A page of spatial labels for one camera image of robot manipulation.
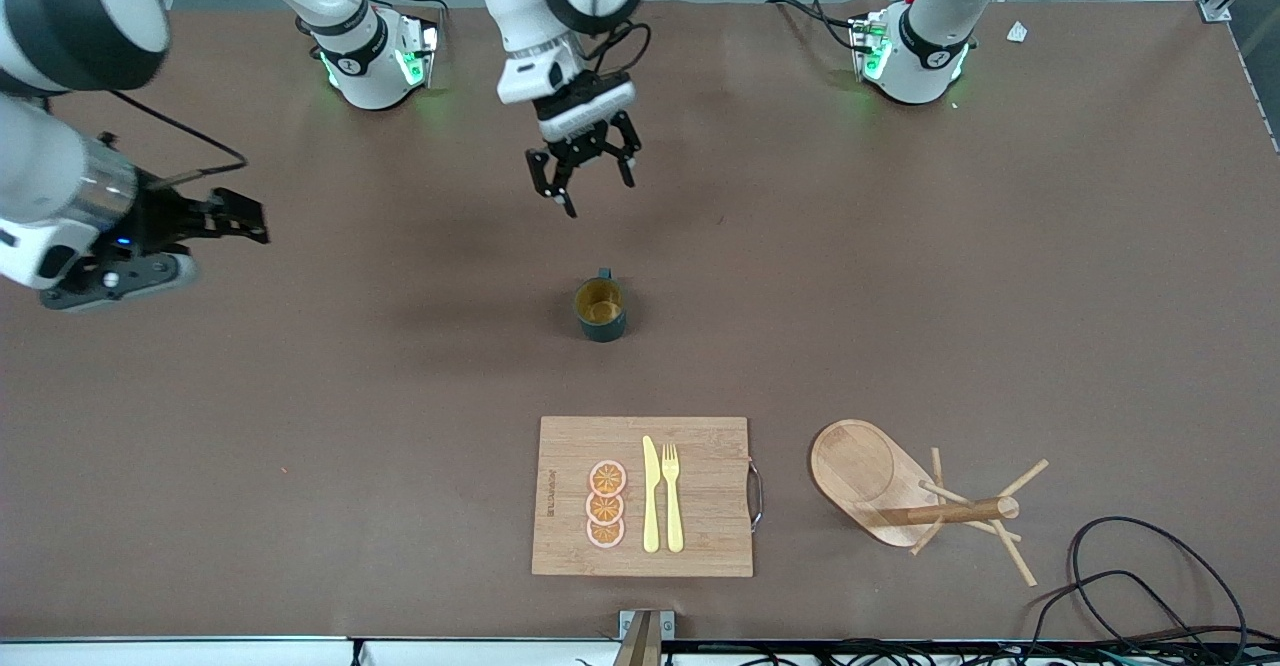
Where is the dark teal ribbed cup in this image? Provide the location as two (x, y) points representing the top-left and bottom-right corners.
(573, 268), (629, 344)

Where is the table cover mat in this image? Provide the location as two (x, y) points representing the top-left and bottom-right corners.
(0, 0), (1280, 643)

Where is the yellow plastic knife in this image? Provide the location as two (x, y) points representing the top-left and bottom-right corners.
(642, 435), (662, 554)

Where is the yellow plastic fork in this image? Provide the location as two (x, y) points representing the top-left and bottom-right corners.
(661, 443), (685, 554)

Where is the bamboo cutting board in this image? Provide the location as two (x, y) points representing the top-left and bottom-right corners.
(531, 416), (765, 578)

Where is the wooden mug tree stand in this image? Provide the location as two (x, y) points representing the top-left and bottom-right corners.
(809, 419), (1051, 588)

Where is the black left base cable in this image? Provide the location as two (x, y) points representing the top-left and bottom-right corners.
(765, 0), (867, 53)

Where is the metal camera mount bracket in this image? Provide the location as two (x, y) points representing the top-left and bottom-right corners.
(618, 609), (676, 666)

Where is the black looped floor cable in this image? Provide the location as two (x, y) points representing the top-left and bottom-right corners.
(1068, 516), (1251, 666)
(1020, 569), (1216, 666)

